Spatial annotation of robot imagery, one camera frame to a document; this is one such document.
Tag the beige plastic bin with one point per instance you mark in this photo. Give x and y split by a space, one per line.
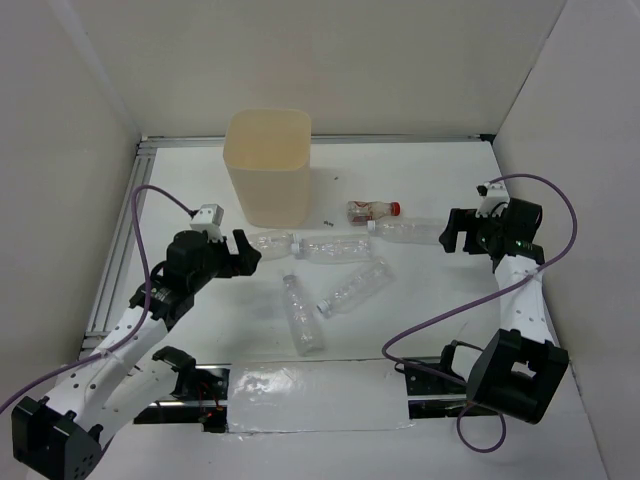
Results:
267 155

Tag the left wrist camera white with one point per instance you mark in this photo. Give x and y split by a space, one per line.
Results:
208 219

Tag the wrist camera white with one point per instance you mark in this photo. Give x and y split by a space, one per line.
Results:
494 198
208 219

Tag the small bottle red cap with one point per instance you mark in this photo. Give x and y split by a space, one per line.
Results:
360 212

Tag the aluminium frame rail left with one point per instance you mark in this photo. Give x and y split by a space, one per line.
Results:
106 301

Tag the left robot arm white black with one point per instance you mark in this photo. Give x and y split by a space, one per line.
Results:
64 434

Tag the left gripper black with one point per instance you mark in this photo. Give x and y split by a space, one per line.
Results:
242 263

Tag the aluminium frame rail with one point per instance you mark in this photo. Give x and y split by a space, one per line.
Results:
106 301
170 142

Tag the clear bottle white cap centre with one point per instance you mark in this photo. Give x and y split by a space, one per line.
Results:
338 249

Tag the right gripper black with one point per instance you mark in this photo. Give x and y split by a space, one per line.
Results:
465 220

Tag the clear bottle white cap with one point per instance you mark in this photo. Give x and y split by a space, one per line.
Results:
338 249
417 231

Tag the clear bottle diagonal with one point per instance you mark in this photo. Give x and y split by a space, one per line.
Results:
356 288

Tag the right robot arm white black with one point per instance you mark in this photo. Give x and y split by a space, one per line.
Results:
519 371

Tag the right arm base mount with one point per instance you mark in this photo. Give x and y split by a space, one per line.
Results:
430 396

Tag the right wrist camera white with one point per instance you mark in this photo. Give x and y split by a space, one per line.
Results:
494 198

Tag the aluminium frame rail back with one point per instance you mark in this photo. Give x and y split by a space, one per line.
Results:
170 142

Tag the clear bottle white cap right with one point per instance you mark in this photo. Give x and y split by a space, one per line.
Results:
417 231

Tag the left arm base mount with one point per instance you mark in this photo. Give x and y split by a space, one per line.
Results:
200 394

